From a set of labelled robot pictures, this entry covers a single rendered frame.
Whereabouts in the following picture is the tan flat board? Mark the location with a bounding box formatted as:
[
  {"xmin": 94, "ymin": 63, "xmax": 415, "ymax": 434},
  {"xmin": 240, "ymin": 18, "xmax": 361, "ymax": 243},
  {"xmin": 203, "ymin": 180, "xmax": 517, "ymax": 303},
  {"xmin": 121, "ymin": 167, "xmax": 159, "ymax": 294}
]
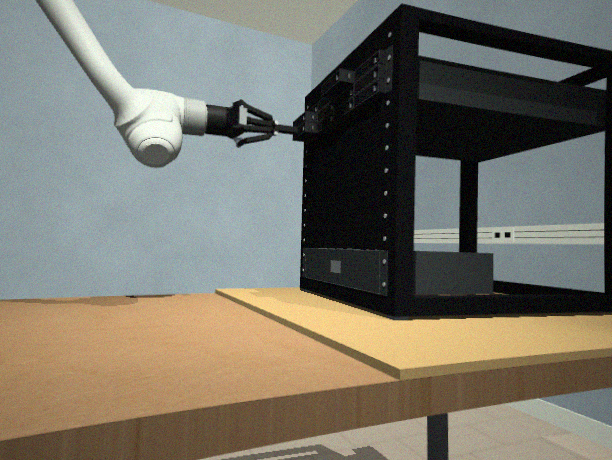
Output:
[{"xmin": 215, "ymin": 287, "xmax": 612, "ymax": 380}]

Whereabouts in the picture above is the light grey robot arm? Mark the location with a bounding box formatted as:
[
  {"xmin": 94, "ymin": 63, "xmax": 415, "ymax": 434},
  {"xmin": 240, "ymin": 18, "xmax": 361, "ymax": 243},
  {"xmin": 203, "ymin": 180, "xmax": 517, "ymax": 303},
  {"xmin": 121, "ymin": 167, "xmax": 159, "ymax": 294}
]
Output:
[{"xmin": 35, "ymin": 0, "xmax": 208, "ymax": 168}]

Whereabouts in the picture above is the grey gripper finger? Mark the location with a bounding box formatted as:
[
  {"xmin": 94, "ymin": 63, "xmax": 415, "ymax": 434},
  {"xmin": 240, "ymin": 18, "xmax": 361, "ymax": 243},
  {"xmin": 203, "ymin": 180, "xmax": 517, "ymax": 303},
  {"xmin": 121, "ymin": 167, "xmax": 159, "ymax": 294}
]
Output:
[
  {"xmin": 239, "ymin": 99, "xmax": 298, "ymax": 130},
  {"xmin": 233, "ymin": 125, "xmax": 298, "ymax": 148}
]

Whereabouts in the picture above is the black server rack frame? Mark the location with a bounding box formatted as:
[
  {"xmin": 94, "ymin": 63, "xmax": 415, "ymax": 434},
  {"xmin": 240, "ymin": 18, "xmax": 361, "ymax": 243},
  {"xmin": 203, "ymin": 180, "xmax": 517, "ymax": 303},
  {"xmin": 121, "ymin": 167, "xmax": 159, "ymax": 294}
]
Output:
[{"xmin": 300, "ymin": 4, "xmax": 612, "ymax": 320}]

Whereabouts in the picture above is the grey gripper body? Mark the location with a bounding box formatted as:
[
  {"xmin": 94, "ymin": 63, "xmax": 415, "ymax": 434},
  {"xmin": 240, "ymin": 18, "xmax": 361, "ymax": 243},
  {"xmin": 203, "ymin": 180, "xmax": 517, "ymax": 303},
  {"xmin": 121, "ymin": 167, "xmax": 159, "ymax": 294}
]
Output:
[{"xmin": 205, "ymin": 104, "xmax": 246, "ymax": 139}]

